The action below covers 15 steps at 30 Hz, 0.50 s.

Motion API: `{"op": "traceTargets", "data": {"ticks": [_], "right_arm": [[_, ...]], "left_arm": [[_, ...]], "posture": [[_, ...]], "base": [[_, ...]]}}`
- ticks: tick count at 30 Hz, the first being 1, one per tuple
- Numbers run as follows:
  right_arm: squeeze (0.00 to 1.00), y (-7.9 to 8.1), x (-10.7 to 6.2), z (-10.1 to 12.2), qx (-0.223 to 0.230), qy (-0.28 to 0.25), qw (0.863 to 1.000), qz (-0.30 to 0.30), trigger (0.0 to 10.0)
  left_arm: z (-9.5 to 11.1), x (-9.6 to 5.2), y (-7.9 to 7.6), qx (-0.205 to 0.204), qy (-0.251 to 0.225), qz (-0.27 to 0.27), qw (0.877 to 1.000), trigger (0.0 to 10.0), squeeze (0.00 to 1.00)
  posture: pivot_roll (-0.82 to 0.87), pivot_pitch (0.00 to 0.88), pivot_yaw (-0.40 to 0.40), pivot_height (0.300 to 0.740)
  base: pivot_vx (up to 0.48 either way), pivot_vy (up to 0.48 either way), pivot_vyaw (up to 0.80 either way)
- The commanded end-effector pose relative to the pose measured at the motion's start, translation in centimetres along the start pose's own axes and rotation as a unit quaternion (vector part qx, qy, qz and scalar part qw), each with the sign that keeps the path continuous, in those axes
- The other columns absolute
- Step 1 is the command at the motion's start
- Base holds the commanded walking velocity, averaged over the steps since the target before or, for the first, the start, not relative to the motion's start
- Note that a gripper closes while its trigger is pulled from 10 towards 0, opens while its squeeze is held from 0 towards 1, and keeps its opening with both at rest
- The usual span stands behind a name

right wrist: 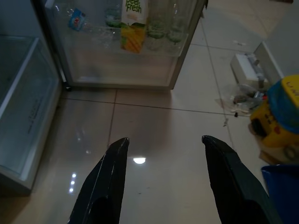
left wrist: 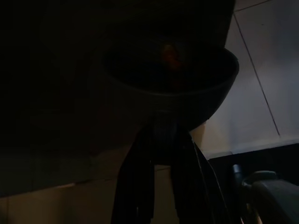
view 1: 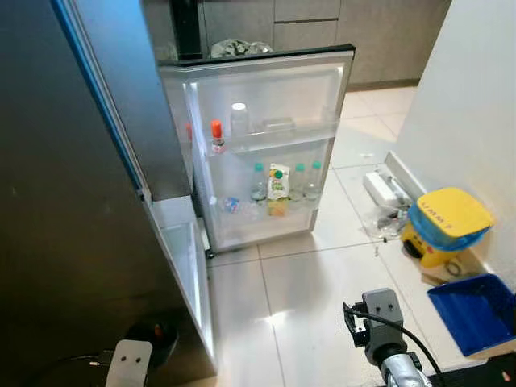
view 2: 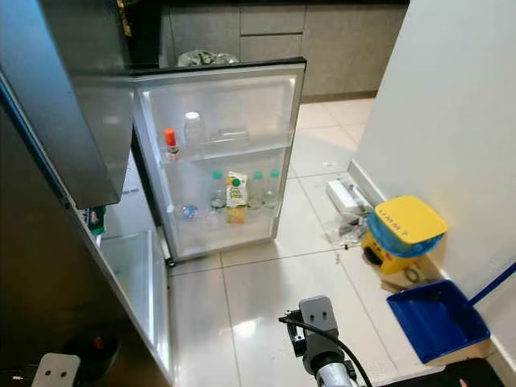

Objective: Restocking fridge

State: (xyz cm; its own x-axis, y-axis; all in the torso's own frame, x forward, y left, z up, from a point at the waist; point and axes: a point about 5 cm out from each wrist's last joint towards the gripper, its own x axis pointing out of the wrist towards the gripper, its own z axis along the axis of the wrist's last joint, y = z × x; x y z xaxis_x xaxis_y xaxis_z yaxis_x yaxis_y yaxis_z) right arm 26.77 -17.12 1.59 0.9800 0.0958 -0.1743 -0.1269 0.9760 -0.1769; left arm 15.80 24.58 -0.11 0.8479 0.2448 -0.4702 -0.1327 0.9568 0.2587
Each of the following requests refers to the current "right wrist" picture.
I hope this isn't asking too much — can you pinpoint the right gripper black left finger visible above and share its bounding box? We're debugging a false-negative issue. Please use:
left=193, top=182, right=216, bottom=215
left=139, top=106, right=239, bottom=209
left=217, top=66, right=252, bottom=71
left=69, top=137, right=130, bottom=224

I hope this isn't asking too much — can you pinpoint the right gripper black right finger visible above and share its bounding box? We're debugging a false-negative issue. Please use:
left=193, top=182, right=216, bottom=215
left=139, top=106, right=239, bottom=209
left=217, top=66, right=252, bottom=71
left=201, top=134, right=278, bottom=224

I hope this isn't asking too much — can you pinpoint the clear fridge drawer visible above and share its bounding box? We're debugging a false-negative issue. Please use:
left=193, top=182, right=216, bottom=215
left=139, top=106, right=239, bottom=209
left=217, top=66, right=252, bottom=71
left=0, top=35, right=63, bottom=194

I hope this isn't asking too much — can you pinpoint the grey fridge door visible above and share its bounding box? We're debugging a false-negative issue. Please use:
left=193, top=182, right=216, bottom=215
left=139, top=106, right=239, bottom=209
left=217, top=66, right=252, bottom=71
left=32, top=0, right=208, bottom=91

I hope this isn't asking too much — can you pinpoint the blue plastic bucket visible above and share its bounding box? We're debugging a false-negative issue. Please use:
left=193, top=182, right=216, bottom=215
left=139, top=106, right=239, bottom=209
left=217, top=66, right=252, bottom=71
left=261, top=164, right=299, bottom=224

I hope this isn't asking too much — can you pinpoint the yellow plastic toy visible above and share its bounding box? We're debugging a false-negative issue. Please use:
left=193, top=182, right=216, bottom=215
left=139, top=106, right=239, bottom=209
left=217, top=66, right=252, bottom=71
left=249, top=74, right=299, bottom=164

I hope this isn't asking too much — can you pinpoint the clear bag of clutter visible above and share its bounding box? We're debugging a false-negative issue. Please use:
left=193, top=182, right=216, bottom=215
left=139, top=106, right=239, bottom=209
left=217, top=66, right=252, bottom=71
left=219, top=84, right=267, bottom=115

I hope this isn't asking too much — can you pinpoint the white cardboard box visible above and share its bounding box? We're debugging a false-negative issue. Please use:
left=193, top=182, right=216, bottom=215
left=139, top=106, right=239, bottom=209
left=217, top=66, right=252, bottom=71
left=230, top=53, right=269, bottom=87

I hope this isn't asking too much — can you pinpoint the peel fresh juice carton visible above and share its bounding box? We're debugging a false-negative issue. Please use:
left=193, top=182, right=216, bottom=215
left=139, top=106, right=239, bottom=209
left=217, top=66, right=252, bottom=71
left=120, top=0, right=149, bottom=54

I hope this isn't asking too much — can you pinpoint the clear bottle green base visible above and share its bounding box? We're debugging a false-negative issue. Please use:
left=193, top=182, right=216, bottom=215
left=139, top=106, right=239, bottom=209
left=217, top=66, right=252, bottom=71
left=105, top=7, right=122, bottom=28
left=147, top=0, right=169, bottom=40
left=169, top=0, right=188, bottom=44

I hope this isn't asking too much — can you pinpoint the clear bottle blue label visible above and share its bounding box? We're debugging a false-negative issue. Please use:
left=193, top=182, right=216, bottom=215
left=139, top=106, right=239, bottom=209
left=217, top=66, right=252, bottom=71
left=67, top=8, right=87, bottom=31

